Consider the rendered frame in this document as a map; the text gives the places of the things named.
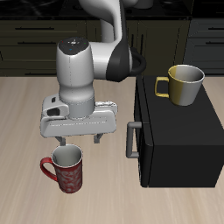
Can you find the yellow and white mug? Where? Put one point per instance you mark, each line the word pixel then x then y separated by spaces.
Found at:
pixel 183 86

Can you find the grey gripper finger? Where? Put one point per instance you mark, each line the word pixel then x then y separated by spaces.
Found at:
pixel 98 137
pixel 61 141

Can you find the black microwave oven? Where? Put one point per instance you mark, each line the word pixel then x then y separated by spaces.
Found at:
pixel 178 134

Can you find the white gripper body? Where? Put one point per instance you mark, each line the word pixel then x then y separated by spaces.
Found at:
pixel 78 124

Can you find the dark kitchen cupboards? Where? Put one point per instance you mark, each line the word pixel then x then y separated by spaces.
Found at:
pixel 43 43

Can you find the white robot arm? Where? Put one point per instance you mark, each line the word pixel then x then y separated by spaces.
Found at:
pixel 75 73

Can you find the red patterned mug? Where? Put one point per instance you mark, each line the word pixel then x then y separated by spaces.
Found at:
pixel 68 170

